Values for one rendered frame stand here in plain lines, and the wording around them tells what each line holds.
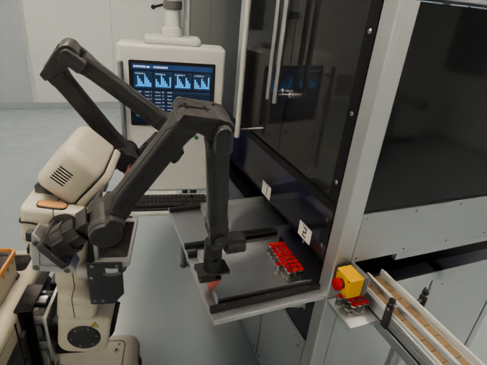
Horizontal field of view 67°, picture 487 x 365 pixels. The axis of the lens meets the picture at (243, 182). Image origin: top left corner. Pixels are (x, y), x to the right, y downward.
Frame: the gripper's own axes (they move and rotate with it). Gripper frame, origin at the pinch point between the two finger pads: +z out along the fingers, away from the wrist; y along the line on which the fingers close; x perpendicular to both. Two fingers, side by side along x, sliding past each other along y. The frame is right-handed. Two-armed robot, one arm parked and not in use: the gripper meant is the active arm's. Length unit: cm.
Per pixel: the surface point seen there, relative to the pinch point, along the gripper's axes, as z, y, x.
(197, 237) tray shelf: 2.3, 4.5, 32.5
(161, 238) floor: 90, 12, 159
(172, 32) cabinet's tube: -70, 6, 93
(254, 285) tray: 2.0, 15.8, -0.1
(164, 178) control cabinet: 3, 2, 90
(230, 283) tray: 2.1, 8.1, 3.2
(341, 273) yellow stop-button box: -12.5, 37.0, -17.0
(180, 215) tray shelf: 2, 1, 51
